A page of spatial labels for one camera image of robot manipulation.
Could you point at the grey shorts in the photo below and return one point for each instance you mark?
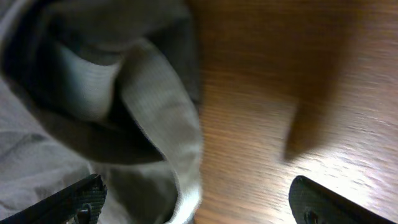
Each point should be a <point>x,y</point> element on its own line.
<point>101,87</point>

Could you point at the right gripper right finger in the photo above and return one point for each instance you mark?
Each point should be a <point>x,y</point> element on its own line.
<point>312,203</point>

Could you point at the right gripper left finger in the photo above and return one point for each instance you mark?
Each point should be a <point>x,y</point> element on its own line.
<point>81,202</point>

